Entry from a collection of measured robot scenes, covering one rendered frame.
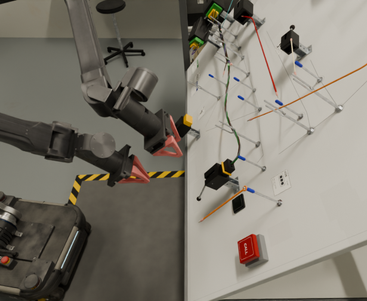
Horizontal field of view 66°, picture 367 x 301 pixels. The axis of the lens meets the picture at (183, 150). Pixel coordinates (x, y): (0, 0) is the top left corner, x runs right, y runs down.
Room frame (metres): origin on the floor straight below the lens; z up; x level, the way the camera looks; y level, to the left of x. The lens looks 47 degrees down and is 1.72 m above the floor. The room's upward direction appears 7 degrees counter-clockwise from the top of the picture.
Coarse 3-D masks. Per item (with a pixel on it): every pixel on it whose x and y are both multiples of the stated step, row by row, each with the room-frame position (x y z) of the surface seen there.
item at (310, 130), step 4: (264, 100) 0.45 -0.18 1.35; (272, 108) 0.44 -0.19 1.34; (276, 108) 0.45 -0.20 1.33; (276, 112) 0.43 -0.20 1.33; (284, 116) 0.43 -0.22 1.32; (288, 116) 0.44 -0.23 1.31; (292, 120) 0.44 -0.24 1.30; (296, 120) 0.44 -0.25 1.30; (300, 124) 0.43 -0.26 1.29; (304, 128) 0.43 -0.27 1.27; (308, 128) 0.43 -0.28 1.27; (312, 128) 0.44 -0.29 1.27; (308, 132) 0.43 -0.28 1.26; (312, 132) 0.43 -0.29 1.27
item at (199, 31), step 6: (204, 18) 1.25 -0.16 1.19; (198, 24) 1.19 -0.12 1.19; (204, 24) 1.20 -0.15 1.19; (210, 24) 1.21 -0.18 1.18; (192, 30) 1.21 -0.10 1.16; (198, 30) 1.17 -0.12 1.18; (204, 30) 1.18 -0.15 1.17; (210, 30) 1.19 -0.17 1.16; (192, 36) 1.16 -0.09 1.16; (198, 36) 1.15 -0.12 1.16; (204, 36) 1.16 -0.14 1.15; (210, 36) 1.20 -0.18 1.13; (204, 42) 1.15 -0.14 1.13; (210, 42) 1.19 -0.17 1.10
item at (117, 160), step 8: (120, 152) 0.51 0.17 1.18; (128, 152) 0.50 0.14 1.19; (104, 160) 0.46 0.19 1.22; (112, 160) 0.46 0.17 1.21; (120, 160) 0.47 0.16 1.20; (104, 168) 0.45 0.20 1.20; (112, 168) 0.45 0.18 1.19; (120, 168) 0.45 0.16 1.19; (112, 176) 0.44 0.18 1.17; (120, 176) 0.42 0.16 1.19; (112, 184) 0.43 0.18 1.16
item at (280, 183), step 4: (284, 172) 0.38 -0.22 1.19; (276, 176) 0.39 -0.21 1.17; (280, 176) 0.38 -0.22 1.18; (284, 176) 0.37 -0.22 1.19; (288, 176) 0.37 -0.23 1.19; (272, 180) 0.39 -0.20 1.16; (276, 180) 0.38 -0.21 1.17; (280, 180) 0.37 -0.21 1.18; (284, 180) 0.36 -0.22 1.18; (288, 180) 0.36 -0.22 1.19; (272, 184) 0.38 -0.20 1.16; (276, 184) 0.37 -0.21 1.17; (280, 184) 0.36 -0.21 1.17; (284, 184) 0.36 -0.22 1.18; (288, 184) 0.35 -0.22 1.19; (276, 188) 0.36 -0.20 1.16; (280, 188) 0.35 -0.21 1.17; (284, 188) 0.35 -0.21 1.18; (288, 188) 0.34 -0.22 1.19; (276, 192) 0.35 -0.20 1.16; (280, 192) 0.34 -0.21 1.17
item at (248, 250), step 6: (252, 234) 0.27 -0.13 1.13; (240, 240) 0.27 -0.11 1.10; (246, 240) 0.27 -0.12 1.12; (252, 240) 0.26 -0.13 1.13; (240, 246) 0.26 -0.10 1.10; (246, 246) 0.25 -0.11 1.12; (252, 246) 0.25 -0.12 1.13; (240, 252) 0.25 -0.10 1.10; (246, 252) 0.24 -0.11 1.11; (252, 252) 0.23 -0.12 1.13; (258, 252) 0.23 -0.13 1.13; (240, 258) 0.24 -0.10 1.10; (246, 258) 0.23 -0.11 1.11; (252, 258) 0.22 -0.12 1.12
